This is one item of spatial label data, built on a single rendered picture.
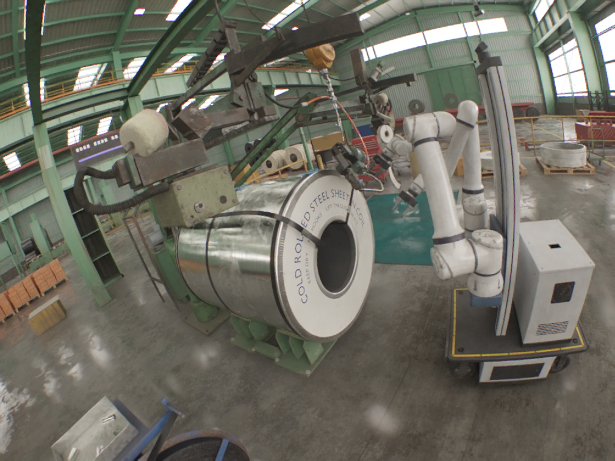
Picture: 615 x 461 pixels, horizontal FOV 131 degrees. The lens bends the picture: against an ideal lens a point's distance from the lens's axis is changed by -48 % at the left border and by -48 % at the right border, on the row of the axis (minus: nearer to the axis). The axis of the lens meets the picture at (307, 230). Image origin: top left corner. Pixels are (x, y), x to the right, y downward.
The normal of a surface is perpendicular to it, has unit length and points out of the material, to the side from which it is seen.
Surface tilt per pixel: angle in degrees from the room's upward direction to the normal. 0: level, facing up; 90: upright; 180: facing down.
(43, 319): 90
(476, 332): 0
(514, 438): 0
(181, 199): 90
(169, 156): 90
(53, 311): 90
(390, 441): 0
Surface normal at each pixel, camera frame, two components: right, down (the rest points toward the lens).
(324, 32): -0.36, 0.41
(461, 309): -0.27, -0.91
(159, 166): 0.78, 0.00
